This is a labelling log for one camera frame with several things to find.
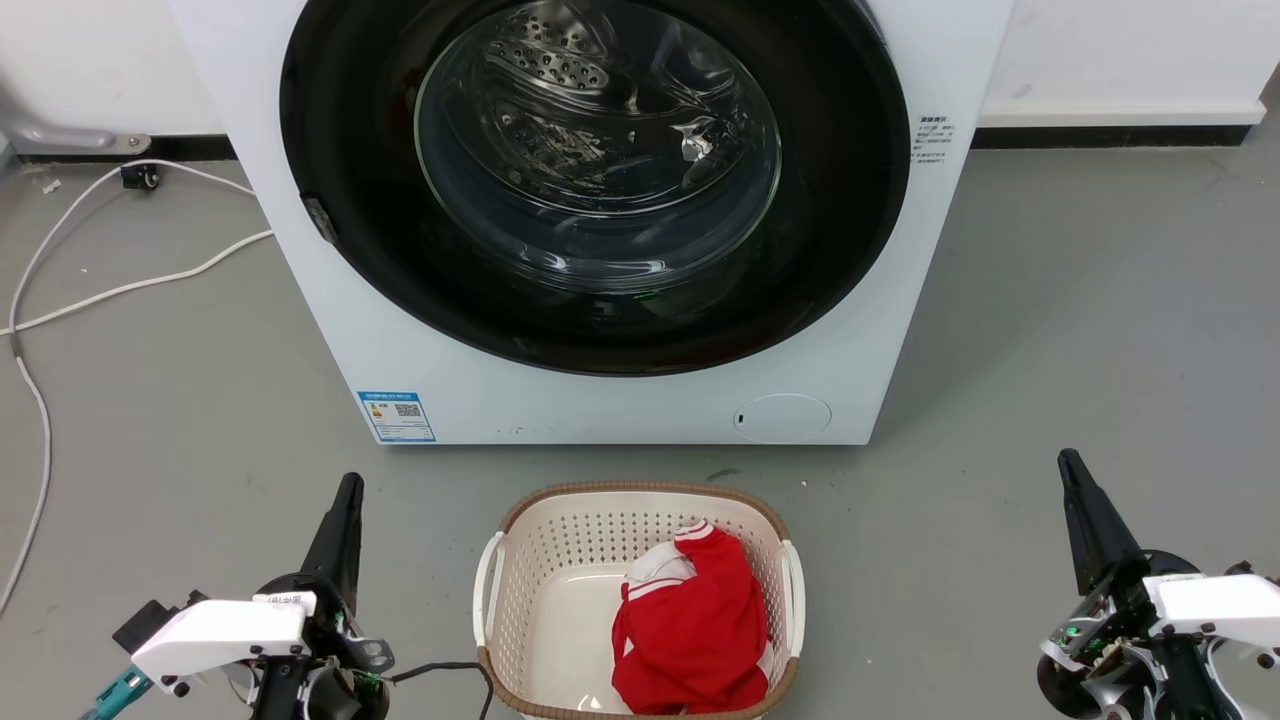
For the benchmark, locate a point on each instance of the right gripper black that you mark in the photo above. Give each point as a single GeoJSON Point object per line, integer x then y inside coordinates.
{"type": "Point", "coordinates": [1110, 640]}

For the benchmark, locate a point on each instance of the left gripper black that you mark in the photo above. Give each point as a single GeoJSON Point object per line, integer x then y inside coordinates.
{"type": "Point", "coordinates": [345, 690]}

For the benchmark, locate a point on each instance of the white front-load washing machine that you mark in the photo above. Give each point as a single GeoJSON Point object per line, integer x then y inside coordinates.
{"type": "Point", "coordinates": [620, 405]}

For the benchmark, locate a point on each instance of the round black glass washer door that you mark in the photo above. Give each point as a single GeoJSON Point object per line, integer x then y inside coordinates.
{"type": "Point", "coordinates": [350, 230]}

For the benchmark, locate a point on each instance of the blue energy label sticker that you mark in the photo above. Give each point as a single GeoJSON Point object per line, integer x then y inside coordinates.
{"type": "Point", "coordinates": [397, 416]}

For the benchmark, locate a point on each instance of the cream plastic laundry basket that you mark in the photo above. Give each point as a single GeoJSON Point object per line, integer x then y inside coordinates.
{"type": "Point", "coordinates": [560, 560]}

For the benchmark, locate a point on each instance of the round white filter cover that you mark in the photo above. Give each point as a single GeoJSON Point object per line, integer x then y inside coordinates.
{"type": "Point", "coordinates": [783, 418]}

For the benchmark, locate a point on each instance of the red and white garment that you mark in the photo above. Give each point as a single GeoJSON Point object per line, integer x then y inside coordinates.
{"type": "Point", "coordinates": [695, 630]}

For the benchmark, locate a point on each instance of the small black caster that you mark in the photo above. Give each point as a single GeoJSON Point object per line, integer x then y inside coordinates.
{"type": "Point", "coordinates": [141, 177]}

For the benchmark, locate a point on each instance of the black text warning label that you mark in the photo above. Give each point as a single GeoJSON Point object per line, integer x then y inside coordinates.
{"type": "Point", "coordinates": [933, 138]}

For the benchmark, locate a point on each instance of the perforated steel washer drum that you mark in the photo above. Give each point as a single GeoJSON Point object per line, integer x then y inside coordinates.
{"type": "Point", "coordinates": [560, 70]}

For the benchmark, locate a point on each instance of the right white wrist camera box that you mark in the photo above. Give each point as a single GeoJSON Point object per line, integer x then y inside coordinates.
{"type": "Point", "coordinates": [1215, 605]}

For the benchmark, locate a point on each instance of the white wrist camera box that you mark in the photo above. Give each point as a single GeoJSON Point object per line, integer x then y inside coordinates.
{"type": "Point", "coordinates": [1215, 605]}
{"type": "Point", "coordinates": [220, 632]}

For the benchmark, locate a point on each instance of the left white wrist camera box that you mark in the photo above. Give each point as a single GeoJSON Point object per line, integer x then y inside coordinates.
{"type": "Point", "coordinates": [220, 632]}

